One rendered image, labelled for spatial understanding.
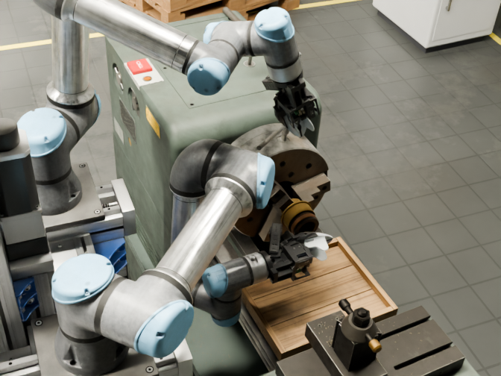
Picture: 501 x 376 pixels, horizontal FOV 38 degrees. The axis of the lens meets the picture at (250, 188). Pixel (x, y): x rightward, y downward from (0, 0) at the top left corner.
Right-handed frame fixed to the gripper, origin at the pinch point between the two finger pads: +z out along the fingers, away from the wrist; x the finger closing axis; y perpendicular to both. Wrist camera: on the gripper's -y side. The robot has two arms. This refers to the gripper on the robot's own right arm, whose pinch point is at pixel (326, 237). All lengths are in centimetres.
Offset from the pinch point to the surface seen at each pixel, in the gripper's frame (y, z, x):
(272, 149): -21.3, -6.1, 15.9
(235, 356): -10, -19, -54
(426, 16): -214, 215, -81
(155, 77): -63, -23, 18
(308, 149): -19.4, 4.0, 14.2
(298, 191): -16.4, 0.4, 2.9
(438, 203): -87, 133, -107
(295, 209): -9.1, -4.7, 4.2
